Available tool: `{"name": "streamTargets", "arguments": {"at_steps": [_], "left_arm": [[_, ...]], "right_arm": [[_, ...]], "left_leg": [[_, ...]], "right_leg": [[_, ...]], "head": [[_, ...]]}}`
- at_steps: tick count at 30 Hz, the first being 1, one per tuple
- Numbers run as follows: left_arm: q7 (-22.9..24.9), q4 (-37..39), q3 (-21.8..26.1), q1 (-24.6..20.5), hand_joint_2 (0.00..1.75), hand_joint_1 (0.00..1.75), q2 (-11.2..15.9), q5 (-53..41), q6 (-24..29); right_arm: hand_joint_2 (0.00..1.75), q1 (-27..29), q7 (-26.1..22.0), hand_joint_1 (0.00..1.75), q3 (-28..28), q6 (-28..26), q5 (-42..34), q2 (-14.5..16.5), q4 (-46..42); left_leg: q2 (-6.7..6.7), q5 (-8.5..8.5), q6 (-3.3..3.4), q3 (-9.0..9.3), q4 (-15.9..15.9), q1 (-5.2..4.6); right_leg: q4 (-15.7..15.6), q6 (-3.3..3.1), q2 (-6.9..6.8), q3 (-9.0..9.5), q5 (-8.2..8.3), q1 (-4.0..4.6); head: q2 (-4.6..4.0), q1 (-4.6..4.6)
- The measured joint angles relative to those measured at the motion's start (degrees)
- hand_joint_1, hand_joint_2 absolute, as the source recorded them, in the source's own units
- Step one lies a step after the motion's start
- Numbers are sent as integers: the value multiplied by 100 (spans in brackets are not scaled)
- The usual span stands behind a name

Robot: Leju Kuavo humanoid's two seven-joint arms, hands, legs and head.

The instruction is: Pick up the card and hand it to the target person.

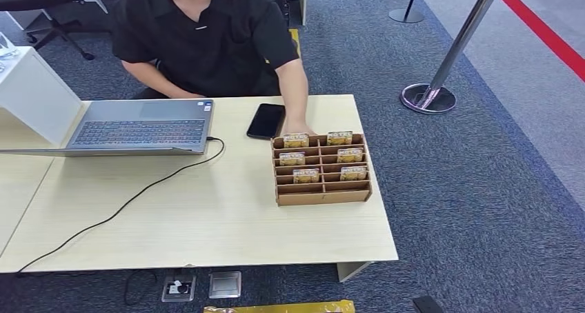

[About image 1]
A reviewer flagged person's left hand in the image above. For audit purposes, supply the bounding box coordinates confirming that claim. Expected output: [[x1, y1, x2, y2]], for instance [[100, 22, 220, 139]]
[[282, 119, 317, 137]]

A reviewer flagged black smartphone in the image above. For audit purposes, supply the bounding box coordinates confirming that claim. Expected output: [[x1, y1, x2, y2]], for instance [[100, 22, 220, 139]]
[[246, 103, 286, 141]]

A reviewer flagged cardboard card holder box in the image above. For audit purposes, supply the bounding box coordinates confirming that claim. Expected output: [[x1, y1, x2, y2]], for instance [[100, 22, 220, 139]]
[[270, 132, 373, 207]]

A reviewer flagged person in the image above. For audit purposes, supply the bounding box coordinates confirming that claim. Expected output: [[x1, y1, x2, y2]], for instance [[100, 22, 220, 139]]
[[109, 0, 317, 137]]

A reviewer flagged white cabinet panel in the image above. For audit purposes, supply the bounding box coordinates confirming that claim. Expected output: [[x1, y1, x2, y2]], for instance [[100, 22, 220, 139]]
[[290, 0, 309, 28]]

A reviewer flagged beige desk leg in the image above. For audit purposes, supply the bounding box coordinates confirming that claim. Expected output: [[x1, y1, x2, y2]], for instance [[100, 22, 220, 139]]
[[337, 261, 373, 283]]

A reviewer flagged grey laptop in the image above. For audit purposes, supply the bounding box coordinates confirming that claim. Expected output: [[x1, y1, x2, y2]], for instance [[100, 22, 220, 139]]
[[0, 99, 216, 159]]

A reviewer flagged closed floor socket cover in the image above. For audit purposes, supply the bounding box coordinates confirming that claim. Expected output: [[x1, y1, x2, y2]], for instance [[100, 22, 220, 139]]
[[208, 271, 242, 300]]

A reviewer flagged gold foil strip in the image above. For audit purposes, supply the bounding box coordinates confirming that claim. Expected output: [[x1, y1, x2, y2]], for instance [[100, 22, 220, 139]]
[[204, 300, 357, 313]]

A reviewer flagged open floor socket box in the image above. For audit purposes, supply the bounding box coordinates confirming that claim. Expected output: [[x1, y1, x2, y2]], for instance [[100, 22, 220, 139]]
[[161, 274, 197, 303]]

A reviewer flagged white angled stand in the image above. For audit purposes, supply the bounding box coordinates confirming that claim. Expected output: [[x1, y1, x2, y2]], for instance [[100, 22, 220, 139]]
[[0, 46, 86, 148]]

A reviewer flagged red barrier belt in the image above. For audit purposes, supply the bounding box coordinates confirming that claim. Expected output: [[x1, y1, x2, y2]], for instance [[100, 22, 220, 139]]
[[495, 0, 585, 83]]

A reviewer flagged black office chair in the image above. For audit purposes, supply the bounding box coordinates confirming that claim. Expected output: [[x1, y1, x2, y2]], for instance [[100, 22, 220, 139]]
[[0, 0, 95, 61]]

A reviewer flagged clear plastic object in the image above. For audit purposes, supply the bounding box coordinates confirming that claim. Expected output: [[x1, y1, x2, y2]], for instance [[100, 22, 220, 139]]
[[0, 32, 19, 61]]

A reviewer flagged black stanchion post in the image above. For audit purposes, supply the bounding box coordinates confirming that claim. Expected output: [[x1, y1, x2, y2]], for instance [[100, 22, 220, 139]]
[[388, 0, 426, 25]]

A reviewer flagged chrome stanchion post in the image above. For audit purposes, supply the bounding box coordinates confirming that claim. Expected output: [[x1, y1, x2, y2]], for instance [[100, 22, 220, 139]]
[[400, 0, 504, 116]]

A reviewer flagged black laptop power cable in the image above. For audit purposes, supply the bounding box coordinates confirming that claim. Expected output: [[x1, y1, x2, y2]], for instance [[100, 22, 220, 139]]
[[16, 136, 226, 275]]

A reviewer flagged black floor cable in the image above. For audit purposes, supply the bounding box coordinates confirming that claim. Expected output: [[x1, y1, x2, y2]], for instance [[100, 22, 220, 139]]
[[124, 270, 159, 307]]

